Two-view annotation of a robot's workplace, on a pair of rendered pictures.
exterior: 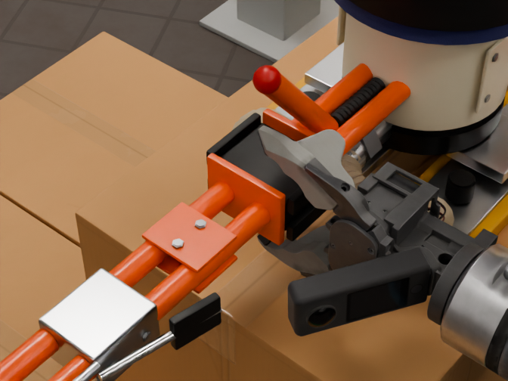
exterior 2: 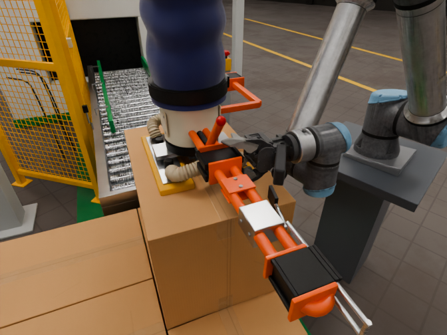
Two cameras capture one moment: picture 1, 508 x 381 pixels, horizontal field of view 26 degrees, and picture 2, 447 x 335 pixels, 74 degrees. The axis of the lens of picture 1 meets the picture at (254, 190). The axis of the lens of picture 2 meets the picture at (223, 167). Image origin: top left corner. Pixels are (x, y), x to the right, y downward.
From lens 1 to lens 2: 0.70 m
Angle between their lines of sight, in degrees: 47
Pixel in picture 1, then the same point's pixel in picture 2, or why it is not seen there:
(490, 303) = (309, 138)
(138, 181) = (150, 217)
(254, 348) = not seen: hidden behind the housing
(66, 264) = (80, 312)
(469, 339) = (310, 151)
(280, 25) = (17, 221)
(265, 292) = (228, 206)
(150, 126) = (50, 253)
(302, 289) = (280, 167)
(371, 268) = (280, 153)
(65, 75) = not seen: outside the picture
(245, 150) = (209, 159)
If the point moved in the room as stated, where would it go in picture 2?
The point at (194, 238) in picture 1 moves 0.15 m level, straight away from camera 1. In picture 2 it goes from (240, 182) to (180, 165)
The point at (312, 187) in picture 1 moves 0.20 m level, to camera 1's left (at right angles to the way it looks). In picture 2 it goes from (249, 145) to (204, 193)
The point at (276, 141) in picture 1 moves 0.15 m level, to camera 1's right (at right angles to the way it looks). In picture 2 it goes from (231, 140) to (257, 115)
